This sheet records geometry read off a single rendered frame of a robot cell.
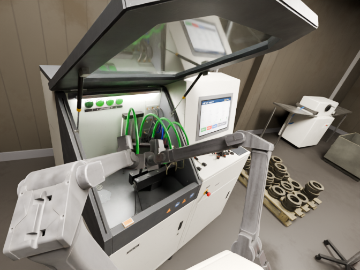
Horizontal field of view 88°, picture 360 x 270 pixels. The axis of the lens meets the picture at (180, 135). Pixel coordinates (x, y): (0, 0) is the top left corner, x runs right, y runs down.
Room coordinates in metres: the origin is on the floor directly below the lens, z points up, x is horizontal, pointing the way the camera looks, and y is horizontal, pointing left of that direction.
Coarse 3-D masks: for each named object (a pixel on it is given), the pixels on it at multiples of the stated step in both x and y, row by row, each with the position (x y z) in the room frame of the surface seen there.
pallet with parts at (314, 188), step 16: (272, 160) 2.57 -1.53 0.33; (240, 176) 2.38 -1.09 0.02; (272, 176) 2.15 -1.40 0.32; (288, 176) 2.38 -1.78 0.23; (272, 192) 1.97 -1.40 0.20; (288, 192) 2.05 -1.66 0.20; (304, 192) 2.10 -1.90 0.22; (272, 208) 1.85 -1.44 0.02; (288, 208) 1.77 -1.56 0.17; (304, 208) 1.87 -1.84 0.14; (288, 224) 1.65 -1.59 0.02
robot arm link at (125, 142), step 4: (124, 136) 0.62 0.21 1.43; (128, 136) 0.64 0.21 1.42; (120, 140) 0.60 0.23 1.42; (124, 140) 0.61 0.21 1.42; (128, 140) 0.63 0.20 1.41; (120, 144) 0.59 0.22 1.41; (124, 144) 0.60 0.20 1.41; (128, 144) 0.61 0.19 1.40; (120, 148) 0.58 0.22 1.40; (124, 148) 0.58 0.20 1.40; (128, 148) 0.59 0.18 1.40; (132, 148) 0.62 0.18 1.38; (132, 152) 0.56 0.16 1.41; (132, 156) 0.54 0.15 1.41; (132, 160) 0.53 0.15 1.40
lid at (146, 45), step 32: (128, 0) 0.37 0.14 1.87; (160, 0) 0.38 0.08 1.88; (192, 0) 0.39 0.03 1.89; (224, 0) 0.42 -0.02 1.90; (256, 0) 0.45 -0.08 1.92; (288, 0) 0.52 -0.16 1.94; (96, 32) 0.45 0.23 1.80; (128, 32) 0.45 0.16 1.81; (160, 32) 0.53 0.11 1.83; (192, 32) 0.58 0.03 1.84; (224, 32) 0.64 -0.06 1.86; (256, 32) 0.70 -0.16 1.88; (288, 32) 0.71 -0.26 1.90; (64, 64) 0.62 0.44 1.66; (96, 64) 0.60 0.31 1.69; (128, 64) 0.74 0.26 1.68; (160, 64) 0.84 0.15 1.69; (192, 64) 0.96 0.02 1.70; (224, 64) 1.02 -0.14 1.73
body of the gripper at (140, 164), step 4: (136, 156) 0.64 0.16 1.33; (140, 156) 0.67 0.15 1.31; (144, 156) 0.67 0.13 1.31; (140, 160) 0.66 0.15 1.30; (144, 160) 0.66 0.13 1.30; (136, 164) 0.62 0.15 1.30; (140, 164) 0.65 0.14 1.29; (144, 164) 0.65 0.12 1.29; (124, 168) 0.63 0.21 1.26; (128, 168) 0.63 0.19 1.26; (132, 168) 0.63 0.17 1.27; (136, 168) 0.63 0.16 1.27; (140, 168) 0.64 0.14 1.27
